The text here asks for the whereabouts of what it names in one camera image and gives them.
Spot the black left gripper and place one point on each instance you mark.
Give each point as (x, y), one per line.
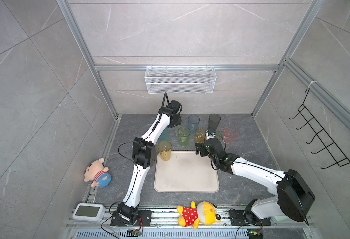
(180, 120)

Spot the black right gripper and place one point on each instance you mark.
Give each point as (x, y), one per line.
(204, 147)

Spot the tall green plastic cup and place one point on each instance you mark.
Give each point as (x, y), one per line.
(183, 136)

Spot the beige plastic tray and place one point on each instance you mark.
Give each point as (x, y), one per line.
(186, 172)

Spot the tall amber plastic cup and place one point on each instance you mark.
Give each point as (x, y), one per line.
(165, 149)

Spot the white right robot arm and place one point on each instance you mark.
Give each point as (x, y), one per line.
(291, 196)

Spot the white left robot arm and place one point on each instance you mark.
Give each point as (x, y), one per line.
(145, 155)

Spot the short amber plastic cup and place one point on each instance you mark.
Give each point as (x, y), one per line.
(200, 135)

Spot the blue plastic cup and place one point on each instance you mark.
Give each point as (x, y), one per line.
(193, 123)

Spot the short green plastic cup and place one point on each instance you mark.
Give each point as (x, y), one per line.
(218, 135)

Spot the teal plastic cup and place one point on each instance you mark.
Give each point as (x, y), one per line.
(164, 135)

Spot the dark grey plastic cup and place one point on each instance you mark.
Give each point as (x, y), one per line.
(213, 122)

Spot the pink plastic cup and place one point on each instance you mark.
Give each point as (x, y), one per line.
(229, 135)

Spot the yellow bear plush toy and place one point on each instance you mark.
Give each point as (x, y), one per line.
(203, 213)

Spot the pink boy plush doll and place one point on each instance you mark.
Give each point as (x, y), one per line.
(98, 174)

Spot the white digital timer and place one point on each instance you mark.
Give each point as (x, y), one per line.
(89, 212)

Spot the white wire mesh basket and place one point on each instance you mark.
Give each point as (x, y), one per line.
(180, 80)

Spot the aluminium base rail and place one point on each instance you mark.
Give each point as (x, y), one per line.
(166, 217)

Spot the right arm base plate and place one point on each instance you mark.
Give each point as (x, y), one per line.
(242, 217)

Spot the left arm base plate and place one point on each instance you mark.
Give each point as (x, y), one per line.
(138, 218)

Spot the black wire hook rack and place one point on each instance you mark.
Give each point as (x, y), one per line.
(321, 136)

